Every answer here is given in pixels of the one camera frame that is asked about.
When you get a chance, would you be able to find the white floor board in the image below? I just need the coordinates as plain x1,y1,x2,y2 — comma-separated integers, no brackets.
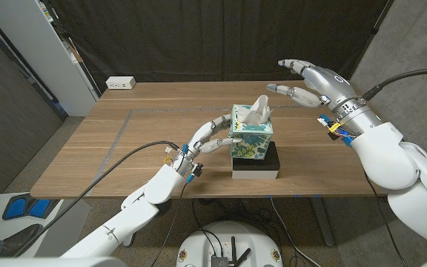
0,191,92,259

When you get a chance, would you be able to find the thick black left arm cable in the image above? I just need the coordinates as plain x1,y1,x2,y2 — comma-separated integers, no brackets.
13,140,182,258

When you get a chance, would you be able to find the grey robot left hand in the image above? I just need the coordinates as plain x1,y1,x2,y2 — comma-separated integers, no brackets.
174,113,243,178

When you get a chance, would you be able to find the black leather shoe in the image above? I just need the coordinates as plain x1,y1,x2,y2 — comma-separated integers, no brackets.
0,223,44,258

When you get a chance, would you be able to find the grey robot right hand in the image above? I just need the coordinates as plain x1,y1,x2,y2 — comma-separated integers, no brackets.
265,59,366,114

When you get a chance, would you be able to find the brown paper tag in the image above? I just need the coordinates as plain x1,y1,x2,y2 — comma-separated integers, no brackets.
68,43,84,63

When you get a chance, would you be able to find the white table power strip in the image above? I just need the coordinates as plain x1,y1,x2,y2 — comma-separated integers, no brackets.
105,76,137,90

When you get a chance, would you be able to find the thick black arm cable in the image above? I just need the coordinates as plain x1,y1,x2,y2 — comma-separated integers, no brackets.
13,140,182,258
361,67,427,102

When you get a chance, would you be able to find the black fabric curtain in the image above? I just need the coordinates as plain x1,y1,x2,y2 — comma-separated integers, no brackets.
48,0,391,93

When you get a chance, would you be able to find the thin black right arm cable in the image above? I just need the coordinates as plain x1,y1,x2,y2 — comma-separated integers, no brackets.
363,172,409,267

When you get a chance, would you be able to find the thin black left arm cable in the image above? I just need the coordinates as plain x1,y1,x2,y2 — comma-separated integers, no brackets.
150,181,189,267

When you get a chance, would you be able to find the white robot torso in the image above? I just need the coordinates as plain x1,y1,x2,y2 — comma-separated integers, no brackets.
0,255,427,267

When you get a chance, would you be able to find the black floor cable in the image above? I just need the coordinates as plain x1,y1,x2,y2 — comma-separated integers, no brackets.
191,198,225,257

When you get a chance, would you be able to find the white floor cable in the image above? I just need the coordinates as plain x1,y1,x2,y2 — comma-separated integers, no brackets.
270,196,322,267

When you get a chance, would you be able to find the teal leaf print tissue box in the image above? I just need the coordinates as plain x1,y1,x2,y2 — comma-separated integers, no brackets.
228,104,274,160

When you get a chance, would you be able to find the grey table leg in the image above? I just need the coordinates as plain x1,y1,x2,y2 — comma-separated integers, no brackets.
309,196,335,248

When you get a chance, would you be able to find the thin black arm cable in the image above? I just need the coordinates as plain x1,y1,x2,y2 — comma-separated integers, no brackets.
150,181,189,267
363,172,409,267

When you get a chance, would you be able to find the black router with antennas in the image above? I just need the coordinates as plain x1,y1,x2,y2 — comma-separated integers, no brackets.
211,236,252,267

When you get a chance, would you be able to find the white cabinet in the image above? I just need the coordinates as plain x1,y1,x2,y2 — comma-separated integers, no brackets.
0,0,102,118

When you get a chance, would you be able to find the white table foot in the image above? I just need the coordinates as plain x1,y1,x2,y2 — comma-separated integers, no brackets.
122,231,137,248

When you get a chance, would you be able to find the blue and black foot pedal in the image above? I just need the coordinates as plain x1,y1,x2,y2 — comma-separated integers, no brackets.
1,192,51,221

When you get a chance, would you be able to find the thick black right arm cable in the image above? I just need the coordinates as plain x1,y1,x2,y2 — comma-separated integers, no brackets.
361,67,427,102

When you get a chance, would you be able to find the white tissue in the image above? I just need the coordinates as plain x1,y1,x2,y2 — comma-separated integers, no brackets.
237,94,273,126

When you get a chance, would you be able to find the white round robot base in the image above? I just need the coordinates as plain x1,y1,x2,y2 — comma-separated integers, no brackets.
175,221,284,267

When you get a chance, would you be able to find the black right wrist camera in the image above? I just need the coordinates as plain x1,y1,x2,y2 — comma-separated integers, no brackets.
327,129,348,144

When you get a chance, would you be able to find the black and white tray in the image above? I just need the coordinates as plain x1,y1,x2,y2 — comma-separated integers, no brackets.
231,140,281,180

